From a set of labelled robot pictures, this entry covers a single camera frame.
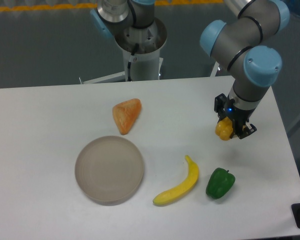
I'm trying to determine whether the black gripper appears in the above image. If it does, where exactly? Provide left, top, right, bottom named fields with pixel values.
left=214, top=93, right=257, bottom=140

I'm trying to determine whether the yellow bell pepper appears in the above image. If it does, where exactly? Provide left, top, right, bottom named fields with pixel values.
left=215, top=117, right=233, bottom=141

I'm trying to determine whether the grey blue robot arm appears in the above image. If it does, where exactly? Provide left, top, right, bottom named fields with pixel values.
left=90, top=0, right=290, bottom=141

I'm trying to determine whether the green bell pepper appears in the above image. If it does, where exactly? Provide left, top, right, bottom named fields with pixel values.
left=205, top=167, right=236, bottom=200

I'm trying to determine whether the beige round plate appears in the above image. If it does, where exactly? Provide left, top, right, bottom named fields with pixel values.
left=74, top=136, right=145, bottom=206

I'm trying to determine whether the yellow banana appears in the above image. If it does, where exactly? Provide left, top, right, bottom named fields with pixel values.
left=152, top=155, right=200, bottom=207

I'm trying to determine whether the orange triangular bread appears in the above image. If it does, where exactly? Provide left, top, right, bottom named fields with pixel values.
left=112, top=98, right=142, bottom=135

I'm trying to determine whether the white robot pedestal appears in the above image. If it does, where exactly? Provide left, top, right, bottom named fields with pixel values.
left=82, top=18, right=167, bottom=84

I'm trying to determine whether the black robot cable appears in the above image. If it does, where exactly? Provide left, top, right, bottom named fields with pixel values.
left=126, top=42, right=140, bottom=82

